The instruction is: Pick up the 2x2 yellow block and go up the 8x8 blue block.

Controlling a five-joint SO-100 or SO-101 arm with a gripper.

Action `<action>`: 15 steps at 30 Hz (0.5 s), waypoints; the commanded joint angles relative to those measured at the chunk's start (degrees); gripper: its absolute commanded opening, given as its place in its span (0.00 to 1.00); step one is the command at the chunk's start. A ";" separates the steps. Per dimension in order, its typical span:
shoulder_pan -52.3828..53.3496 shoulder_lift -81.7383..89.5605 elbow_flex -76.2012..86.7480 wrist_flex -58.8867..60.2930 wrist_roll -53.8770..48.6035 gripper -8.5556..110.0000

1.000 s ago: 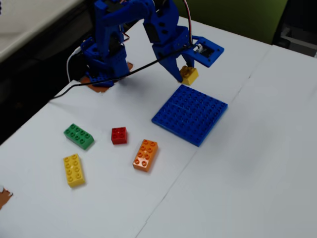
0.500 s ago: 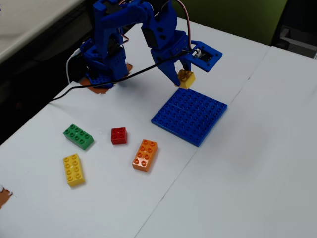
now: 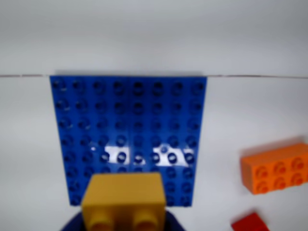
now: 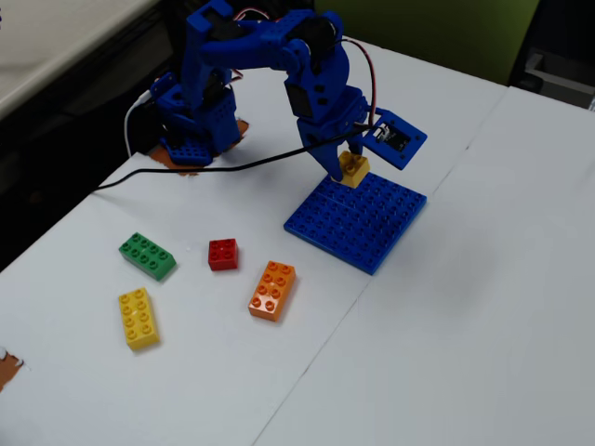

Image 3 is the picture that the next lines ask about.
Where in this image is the orange 2x4 block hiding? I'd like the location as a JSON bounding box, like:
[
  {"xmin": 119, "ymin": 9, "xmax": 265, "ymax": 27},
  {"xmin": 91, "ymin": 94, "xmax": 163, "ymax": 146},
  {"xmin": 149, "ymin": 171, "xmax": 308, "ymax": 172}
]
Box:
[{"xmin": 240, "ymin": 142, "xmax": 308, "ymax": 195}]

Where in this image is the blue 8x8 base plate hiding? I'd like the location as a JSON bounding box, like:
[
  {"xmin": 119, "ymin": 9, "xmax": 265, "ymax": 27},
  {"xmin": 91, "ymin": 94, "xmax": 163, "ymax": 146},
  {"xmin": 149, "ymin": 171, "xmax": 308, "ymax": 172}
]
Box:
[{"xmin": 50, "ymin": 76, "xmax": 207, "ymax": 207}]

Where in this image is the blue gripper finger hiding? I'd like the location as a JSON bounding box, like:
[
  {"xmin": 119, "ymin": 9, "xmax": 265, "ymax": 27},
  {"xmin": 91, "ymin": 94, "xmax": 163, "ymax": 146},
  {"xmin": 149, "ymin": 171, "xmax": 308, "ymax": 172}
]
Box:
[
  {"xmin": 58, "ymin": 210, "xmax": 84, "ymax": 231},
  {"xmin": 165, "ymin": 208, "xmax": 186, "ymax": 231}
]

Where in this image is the red 2x2 block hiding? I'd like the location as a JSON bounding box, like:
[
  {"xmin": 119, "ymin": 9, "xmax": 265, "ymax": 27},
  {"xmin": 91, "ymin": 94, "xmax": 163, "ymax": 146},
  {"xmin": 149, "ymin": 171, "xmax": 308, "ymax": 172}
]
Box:
[{"xmin": 231, "ymin": 211, "xmax": 270, "ymax": 231}]

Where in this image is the yellow 2x2 block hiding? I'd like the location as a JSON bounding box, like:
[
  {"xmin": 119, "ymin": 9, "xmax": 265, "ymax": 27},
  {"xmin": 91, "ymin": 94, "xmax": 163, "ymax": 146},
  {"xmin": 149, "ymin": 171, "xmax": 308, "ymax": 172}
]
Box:
[{"xmin": 81, "ymin": 172, "xmax": 167, "ymax": 231}]

